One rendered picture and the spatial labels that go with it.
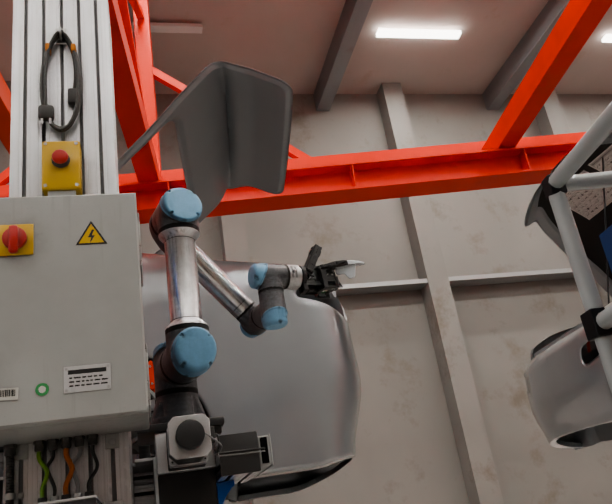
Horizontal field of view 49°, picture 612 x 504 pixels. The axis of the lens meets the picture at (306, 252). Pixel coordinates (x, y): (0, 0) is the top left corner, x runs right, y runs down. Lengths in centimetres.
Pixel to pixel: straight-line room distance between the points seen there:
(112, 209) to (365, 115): 907
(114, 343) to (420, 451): 752
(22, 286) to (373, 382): 748
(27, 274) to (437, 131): 955
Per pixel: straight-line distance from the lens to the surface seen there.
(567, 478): 955
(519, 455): 927
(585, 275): 114
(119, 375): 134
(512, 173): 590
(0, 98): 358
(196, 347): 176
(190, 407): 186
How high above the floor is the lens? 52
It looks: 22 degrees up
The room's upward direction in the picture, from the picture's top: 9 degrees counter-clockwise
